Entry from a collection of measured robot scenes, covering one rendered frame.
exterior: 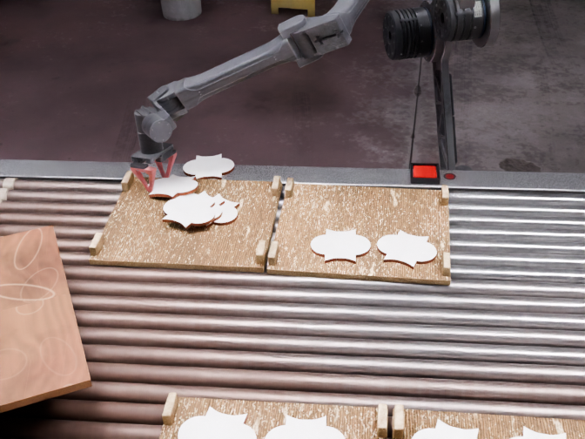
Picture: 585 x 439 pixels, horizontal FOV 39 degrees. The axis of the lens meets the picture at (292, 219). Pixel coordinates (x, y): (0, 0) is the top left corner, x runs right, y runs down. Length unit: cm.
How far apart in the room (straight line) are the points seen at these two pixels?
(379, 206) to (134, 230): 60
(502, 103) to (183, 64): 186
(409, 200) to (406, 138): 209
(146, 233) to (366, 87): 278
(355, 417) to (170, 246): 66
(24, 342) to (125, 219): 54
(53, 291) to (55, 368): 22
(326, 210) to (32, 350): 80
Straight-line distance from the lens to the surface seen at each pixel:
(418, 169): 220
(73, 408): 166
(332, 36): 195
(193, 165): 226
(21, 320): 169
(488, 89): 465
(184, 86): 205
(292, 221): 199
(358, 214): 201
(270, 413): 156
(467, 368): 168
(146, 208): 209
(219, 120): 434
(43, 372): 157
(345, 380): 163
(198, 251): 193
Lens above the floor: 213
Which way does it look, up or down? 36 degrees down
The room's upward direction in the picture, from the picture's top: 2 degrees counter-clockwise
